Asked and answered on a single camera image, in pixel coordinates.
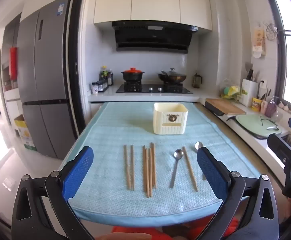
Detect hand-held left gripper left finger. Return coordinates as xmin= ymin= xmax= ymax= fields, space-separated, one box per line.
xmin=12 ymin=146 xmax=94 ymax=240

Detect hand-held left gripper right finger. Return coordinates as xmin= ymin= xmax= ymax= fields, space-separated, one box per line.
xmin=197 ymin=147 xmax=278 ymax=240

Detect metal spoon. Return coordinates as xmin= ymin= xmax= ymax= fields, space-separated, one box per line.
xmin=194 ymin=141 xmax=208 ymax=181
xmin=170 ymin=149 xmax=184 ymax=188

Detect cream ribbed utensil holder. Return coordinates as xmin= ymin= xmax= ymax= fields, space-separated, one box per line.
xmin=153 ymin=102 xmax=188 ymax=135

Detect green sink cover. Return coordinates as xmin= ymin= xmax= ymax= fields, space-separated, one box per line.
xmin=236 ymin=114 xmax=283 ymax=140

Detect light blue towel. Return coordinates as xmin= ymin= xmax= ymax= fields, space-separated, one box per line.
xmin=59 ymin=102 xmax=260 ymax=227

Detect yellow cup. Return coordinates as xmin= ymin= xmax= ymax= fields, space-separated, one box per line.
xmin=252 ymin=97 xmax=262 ymax=111

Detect white knife block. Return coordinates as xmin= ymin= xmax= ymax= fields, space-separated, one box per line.
xmin=240 ymin=79 xmax=258 ymax=107

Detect black tray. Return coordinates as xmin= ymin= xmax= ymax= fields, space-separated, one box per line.
xmin=205 ymin=101 xmax=226 ymax=117

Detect yellow cardboard box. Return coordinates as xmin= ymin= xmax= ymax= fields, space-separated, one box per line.
xmin=14 ymin=114 xmax=37 ymax=152

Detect wooden cutting board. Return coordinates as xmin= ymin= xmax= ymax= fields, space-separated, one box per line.
xmin=205 ymin=99 xmax=246 ymax=115

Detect orange cloth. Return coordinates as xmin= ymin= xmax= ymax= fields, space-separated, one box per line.
xmin=110 ymin=217 xmax=238 ymax=240

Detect yellow green plastic bags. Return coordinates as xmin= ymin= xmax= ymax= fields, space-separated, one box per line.
xmin=221 ymin=85 xmax=241 ymax=100

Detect glass spice jar set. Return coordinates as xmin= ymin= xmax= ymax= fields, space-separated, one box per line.
xmin=97 ymin=80 xmax=109 ymax=92

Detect grey refrigerator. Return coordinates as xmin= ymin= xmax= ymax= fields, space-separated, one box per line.
xmin=17 ymin=0 xmax=72 ymax=159

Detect black gas stove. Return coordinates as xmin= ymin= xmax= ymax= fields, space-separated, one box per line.
xmin=116 ymin=82 xmax=193 ymax=94

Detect dark wok with glass lid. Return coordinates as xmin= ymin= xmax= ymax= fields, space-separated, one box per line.
xmin=158 ymin=68 xmax=187 ymax=84

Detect black clay pot orange lid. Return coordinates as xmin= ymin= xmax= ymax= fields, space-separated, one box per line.
xmin=121 ymin=67 xmax=145 ymax=82

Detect red hanging cloth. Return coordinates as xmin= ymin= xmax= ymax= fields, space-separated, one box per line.
xmin=9 ymin=47 xmax=18 ymax=80

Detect black range hood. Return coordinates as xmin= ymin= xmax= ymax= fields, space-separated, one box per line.
xmin=112 ymin=20 xmax=198 ymax=53

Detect wall poster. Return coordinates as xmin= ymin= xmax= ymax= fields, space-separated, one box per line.
xmin=253 ymin=29 xmax=265 ymax=58

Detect white wall cabinets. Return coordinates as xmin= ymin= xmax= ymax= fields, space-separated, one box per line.
xmin=93 ymin=0 xmax=212 ymax=32

